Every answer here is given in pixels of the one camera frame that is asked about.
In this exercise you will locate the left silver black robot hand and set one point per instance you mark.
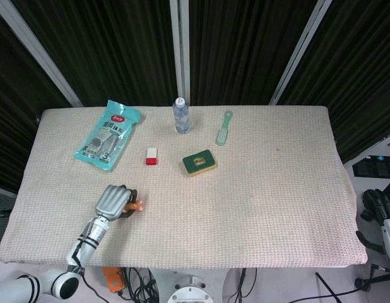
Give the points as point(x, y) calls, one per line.
point(114, 202)

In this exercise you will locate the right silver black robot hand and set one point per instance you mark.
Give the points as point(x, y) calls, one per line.
point(382, 217)

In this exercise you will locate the small orange pink turtle toy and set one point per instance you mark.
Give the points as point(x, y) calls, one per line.
point(136, 205)

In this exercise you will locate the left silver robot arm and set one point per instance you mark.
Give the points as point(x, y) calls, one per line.
point(72, 255)

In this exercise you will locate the round grey robot base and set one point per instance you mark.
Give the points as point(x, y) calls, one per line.
point(189, 292)

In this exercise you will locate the beige cloth-covered table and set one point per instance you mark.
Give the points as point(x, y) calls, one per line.
point(229, 205)

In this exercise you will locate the black monitor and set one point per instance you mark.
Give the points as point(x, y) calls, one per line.
point(376, 167)

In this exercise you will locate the white red small box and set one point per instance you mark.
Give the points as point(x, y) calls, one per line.
point(151, 156)

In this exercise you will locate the teal cleaning cloth package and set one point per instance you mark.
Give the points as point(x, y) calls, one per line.
point(107, 135)

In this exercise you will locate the orange power strip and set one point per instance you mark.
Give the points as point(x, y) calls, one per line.
point(113, 279)

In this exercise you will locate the green yellow sponge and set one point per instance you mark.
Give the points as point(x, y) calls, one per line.
point(199, 162)

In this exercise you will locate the clear plastic water bottle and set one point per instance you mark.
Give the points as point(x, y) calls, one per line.
point(182, 116)

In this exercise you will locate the light green plastic comb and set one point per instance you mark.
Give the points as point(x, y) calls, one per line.
point(223, 129)

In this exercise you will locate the white metal frame post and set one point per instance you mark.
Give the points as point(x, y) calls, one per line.
point(296, 53)
point(181, 47)
point(40, 53)

